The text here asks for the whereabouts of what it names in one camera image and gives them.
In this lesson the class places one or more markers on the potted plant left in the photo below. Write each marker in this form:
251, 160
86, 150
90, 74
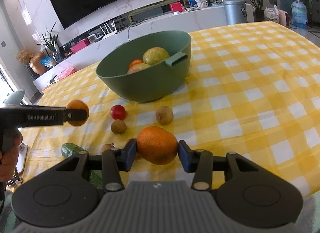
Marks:
50, 43

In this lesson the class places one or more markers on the brown kiwi small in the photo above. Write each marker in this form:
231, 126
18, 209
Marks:
118, 126

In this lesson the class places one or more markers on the green cushioned chair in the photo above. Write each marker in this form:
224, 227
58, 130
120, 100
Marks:
15, 98

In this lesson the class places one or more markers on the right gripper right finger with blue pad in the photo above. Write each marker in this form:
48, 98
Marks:
198, 162

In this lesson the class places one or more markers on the red box on cabinet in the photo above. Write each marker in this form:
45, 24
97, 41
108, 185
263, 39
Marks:
176, 7

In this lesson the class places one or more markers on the copper round vase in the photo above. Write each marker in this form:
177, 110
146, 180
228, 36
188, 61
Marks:
36, 65

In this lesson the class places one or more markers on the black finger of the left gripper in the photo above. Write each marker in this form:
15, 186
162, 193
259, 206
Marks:
75, 116

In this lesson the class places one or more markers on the white plastic bag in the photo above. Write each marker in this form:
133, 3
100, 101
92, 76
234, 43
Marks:
271, 14

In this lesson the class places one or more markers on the white wifi router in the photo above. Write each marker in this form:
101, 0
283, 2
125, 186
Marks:
107, 30

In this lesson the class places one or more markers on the person left hand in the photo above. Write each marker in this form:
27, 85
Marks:
9, 160

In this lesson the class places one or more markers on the green perforated colander bowl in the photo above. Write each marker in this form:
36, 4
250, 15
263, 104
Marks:
154, 82

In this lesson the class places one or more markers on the yellow-green pear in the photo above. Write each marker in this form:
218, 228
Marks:
155, 55
137, 67

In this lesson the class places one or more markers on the pink appliance on floor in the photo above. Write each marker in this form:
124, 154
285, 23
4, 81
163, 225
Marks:
283, 18

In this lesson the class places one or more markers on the red tomato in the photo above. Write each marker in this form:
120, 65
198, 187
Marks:
118, 112

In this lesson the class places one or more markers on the orange tangerine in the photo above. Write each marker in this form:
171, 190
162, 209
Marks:
77, 104
135, 62

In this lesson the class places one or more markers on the magenta box on cabinet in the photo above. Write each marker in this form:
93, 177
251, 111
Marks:
80, 45

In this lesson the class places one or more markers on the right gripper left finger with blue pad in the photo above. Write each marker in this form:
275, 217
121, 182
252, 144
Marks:
114, 161

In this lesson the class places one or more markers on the yellow white checkered tablecloth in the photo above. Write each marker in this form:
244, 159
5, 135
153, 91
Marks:
251, 89

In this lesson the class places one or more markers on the large orange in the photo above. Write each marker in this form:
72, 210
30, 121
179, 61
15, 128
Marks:
157, 145

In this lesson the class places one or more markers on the blue-grey trash bin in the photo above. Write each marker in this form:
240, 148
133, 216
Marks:
235, 11

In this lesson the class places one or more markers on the pink storage box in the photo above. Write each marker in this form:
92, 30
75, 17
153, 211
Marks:
62, 72

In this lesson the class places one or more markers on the blue water bottle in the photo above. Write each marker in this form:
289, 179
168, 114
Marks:
299, 14

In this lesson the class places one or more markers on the brown kiwi large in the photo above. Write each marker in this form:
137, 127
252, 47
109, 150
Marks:
164, 115

